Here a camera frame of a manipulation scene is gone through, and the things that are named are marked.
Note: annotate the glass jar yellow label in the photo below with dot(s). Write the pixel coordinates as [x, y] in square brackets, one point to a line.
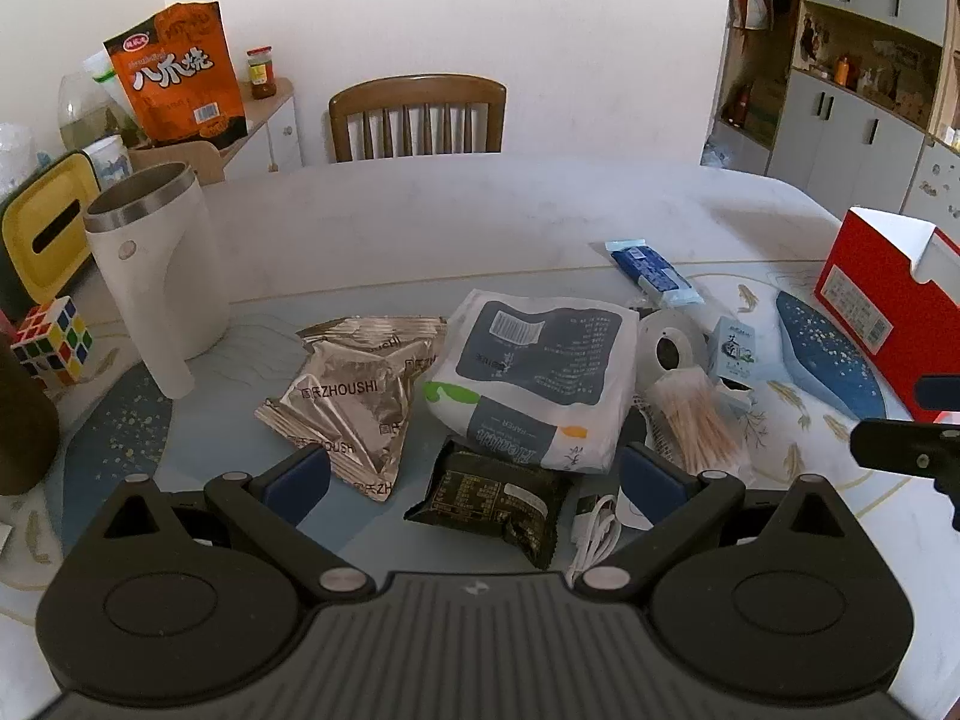
[261, 73]

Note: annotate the colourful puzzle cube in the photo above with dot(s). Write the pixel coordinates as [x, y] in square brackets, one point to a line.
[52, 341]

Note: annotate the small white green box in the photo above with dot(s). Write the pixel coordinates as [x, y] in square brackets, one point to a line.
[735, 356]

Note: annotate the white green packet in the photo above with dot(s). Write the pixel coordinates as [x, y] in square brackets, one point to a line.
[101, 71]

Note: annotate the white marble desktop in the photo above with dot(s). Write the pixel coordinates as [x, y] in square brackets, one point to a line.
[487, 210]

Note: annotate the yellow tissue box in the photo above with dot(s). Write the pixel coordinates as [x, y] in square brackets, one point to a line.
[45, 229]

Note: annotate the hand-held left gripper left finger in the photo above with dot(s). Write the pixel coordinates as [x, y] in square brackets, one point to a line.
[304, 476]

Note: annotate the white tissue pack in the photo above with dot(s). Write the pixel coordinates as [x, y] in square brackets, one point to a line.
[532, 367]

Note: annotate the white wall cabinet unit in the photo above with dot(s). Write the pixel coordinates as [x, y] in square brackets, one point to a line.
[855, 120]

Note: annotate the red white plastic bag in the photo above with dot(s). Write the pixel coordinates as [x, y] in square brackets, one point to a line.
[752, 6]

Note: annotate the light wooden chair back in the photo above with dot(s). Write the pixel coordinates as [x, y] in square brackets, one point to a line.
[176, 161]

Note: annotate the glass fish bowl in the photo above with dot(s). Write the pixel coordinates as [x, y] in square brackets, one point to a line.
[86, 109]

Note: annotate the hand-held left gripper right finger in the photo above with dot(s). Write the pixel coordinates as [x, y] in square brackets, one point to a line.
[651, 481]

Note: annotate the dark brown cylinder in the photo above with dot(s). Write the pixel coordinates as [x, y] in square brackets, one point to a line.
[22, 420]

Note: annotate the orange snack bag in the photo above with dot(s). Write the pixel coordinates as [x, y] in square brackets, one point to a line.
[180, 82]

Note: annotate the red cardboard box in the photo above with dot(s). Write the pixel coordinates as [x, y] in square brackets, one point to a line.
[870, 292]

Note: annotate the blue snack packet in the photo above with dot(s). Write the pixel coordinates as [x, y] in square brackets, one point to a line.
[652, 270]

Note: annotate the brown wooden chair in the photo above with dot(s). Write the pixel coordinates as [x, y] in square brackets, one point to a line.
[416, 101]

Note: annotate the white steel-rimmed kettle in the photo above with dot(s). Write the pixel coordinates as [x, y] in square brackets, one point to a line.
[161, 277]

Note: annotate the orange bottle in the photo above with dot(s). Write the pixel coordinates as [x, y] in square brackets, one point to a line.
[844, 69]

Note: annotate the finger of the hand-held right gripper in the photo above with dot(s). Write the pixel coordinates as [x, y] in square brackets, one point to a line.
[892, 446]
[941, 394]

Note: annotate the bag of cotton swabs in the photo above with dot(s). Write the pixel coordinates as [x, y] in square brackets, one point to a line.
[694, 420]

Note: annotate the white tape roll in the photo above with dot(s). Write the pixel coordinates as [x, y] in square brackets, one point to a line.
[671, 345]

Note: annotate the white sideboard cabinet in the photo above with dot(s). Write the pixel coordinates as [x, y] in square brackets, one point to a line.
[270, 135]

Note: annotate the dark green snack packet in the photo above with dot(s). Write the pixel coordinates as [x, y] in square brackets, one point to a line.
[487, 495]

